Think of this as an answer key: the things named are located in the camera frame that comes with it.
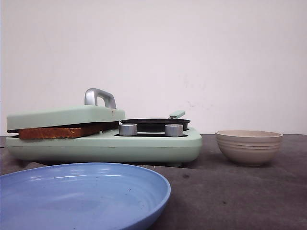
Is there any breakfast maker hinged lid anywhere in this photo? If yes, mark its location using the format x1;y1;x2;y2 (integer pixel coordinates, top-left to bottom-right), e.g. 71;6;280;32
7;88;125;133

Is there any bread slice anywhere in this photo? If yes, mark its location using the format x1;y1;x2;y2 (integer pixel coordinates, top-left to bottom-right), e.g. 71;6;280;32
78;121;119;137
19;127;83;139

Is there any beige ribbed bowl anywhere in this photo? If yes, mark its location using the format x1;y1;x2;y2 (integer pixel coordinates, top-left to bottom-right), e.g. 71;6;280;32
215;130;283;166

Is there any mint green breakfast maker base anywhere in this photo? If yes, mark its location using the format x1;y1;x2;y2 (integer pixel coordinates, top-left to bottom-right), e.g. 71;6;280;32
6;127;202;165

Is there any black round frying pan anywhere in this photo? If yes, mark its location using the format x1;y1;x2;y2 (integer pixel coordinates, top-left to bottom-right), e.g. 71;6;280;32
120;110;190;132

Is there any right silver control knob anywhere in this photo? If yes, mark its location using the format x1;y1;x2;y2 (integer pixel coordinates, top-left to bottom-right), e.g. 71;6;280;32
165;124;184;137

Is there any silver control knob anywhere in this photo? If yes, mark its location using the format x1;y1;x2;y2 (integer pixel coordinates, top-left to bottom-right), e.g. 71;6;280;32
118;123;138;136
165;124;184;137

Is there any left silver control knob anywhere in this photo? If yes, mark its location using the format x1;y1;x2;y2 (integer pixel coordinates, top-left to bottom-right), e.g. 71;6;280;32
118;123;138;136

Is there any grey table cloth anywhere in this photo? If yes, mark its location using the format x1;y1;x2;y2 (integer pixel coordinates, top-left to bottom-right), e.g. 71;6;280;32
0;133;307;230

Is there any blue plastic plate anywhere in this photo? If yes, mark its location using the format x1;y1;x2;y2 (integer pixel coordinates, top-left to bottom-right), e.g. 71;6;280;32
0;163;171;230

